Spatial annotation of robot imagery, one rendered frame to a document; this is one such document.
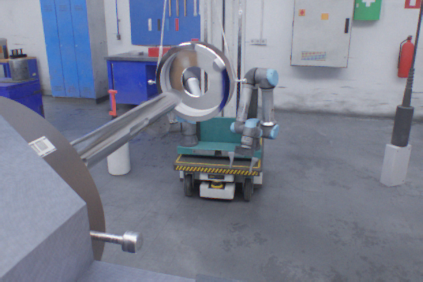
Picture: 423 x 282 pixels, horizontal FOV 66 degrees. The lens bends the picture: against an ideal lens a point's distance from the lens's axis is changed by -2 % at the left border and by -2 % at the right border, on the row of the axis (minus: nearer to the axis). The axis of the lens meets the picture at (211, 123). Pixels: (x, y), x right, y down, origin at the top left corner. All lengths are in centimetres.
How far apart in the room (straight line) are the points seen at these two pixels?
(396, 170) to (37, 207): 96
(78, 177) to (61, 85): 590
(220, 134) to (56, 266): 241
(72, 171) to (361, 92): 519
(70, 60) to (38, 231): 586
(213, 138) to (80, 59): 376
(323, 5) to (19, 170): 482
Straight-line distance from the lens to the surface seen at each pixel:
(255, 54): 540
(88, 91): 606
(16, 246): 33
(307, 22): 501
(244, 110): 235
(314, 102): 547
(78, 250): 39
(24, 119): 51
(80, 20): 595
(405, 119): 106
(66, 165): 49
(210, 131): 271
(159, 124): 170
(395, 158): 109
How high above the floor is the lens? 137
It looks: 17 degrees down
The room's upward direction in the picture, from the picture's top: straight up
